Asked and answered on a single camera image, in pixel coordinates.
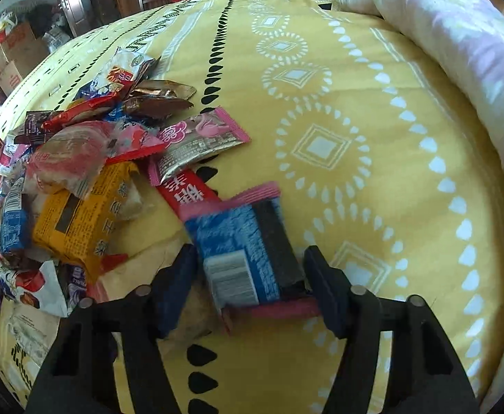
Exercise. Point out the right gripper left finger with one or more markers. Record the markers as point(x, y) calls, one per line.
point(77, 375)

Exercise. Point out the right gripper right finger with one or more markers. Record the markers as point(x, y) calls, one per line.
point(425, 375)

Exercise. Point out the blue pink wafer packet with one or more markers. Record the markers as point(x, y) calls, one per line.
point(248, 261)

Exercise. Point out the orange cracker packet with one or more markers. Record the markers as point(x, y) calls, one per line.
point(78, 231)

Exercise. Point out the beige cake packet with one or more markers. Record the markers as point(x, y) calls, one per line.
point(184, 310)

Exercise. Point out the red white small packet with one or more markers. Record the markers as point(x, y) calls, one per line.
point(185, 188)

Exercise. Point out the yellow patterned bedspread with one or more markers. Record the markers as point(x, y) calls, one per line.
point(291, 73)

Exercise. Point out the pink flamingo snack packet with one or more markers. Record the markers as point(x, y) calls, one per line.
point(192, 140)

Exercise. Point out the lower cardboard box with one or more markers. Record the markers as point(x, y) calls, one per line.
point(17, 62)

